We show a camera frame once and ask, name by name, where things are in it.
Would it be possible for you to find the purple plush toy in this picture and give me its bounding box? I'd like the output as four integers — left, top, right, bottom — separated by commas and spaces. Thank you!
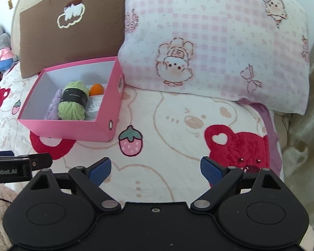
44, 88, 63, 120

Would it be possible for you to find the green yarn ball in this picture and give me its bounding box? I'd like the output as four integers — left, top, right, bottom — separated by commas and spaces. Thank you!
58, 81, 89, 121

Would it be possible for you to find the orange makeup sponge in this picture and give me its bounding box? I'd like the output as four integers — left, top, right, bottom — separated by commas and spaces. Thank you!
89, 83, 104, 96

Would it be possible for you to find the beige curtain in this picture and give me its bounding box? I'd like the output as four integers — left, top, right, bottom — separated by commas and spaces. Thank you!
274, 18, 314, 251

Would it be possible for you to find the grey plush doll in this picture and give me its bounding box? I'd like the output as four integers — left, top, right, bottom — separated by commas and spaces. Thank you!
0, 26, 18, 74

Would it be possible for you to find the pink cardboard box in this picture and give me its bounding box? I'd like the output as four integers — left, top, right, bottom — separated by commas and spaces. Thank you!
18, 57, 125, 142

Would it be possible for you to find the pink checkered pillow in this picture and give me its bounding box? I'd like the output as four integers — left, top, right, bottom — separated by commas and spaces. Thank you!
118, 0, 310, 114

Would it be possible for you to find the brown pillow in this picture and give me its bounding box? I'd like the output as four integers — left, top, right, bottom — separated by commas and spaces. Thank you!
20, 0, 125, 78

